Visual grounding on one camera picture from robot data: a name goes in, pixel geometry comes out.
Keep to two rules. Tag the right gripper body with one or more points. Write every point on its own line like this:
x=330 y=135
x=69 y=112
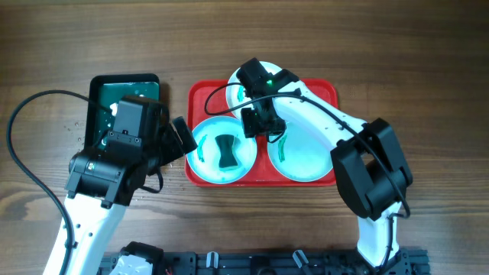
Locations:
x=261 y=121

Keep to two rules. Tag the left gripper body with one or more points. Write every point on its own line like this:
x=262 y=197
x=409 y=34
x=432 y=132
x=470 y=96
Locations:
x=168 y=141

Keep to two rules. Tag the light blue plate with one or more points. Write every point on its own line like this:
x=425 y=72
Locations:
x=204 y=160
x=298 y=156

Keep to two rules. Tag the green yellow sponge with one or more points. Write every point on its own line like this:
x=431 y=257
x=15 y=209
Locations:
x=227 y=160

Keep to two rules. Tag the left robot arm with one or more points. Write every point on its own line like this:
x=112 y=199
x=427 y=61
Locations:
x=102 y=181

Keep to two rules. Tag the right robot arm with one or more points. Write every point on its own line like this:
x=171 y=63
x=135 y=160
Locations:
x=371 y=172

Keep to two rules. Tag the red plastic tray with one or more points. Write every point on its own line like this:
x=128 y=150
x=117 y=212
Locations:
x=263 y=172

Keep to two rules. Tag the white plate top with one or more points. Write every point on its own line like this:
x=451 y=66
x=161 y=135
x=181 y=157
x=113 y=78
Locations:
x=235 y=103

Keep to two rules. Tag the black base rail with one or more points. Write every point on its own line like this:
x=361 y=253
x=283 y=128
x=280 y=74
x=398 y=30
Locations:
x=405 y=261

